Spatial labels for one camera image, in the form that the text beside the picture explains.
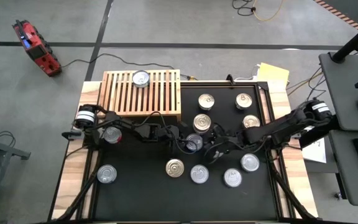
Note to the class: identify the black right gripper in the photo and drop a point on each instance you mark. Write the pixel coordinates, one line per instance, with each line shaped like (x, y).
(230, 138)

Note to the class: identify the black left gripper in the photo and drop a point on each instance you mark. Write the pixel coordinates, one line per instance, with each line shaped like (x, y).
(168, 133)

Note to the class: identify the silver lid blue can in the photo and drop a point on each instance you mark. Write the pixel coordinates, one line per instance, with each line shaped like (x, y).
(194, 143)
(218, 154)

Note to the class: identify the blue red label can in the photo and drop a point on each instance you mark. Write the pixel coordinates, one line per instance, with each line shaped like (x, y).
(202, 123)
(251, 120)

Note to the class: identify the blue salmon can gold lid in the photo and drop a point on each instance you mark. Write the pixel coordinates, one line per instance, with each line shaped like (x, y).
(174, 168)

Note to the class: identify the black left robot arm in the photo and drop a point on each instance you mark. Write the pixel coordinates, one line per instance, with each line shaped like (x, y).
(129, 125)

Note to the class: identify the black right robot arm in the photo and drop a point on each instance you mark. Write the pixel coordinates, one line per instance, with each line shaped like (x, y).
(278, 125)

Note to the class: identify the wooden slatted shelf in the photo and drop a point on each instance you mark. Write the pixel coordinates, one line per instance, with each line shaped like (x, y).
(120, 96)

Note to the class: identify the green label tuna can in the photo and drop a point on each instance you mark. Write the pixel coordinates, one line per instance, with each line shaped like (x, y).
(199, 174)

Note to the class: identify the pale gold lid can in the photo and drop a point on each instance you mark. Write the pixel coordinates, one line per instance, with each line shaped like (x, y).
(206, 101)

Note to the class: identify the gold lid can marked eight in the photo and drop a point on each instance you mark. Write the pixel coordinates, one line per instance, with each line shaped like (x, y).
(244, 100)

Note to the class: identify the black table mat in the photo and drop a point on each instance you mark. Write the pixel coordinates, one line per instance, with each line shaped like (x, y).
(154, 199)

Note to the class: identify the black table edge clamp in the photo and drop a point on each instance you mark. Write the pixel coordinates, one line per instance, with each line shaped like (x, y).
(229, 79)

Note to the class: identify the yellow paper folder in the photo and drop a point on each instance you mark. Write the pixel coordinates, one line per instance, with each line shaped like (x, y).
(273, 74)

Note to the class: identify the white paper sheet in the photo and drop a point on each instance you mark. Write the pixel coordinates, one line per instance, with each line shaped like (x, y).
(317, 152)

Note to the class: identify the grey side desk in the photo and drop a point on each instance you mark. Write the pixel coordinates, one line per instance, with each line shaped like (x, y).
(343, 81)

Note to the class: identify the grey metal stand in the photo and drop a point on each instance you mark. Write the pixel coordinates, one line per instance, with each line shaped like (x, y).
(11, 152)

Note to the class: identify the black pole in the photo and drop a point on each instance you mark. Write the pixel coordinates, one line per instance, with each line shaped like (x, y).
(356, 40)

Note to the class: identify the hazard striped floor ramp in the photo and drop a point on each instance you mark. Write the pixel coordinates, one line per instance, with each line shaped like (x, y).
(337, 12)

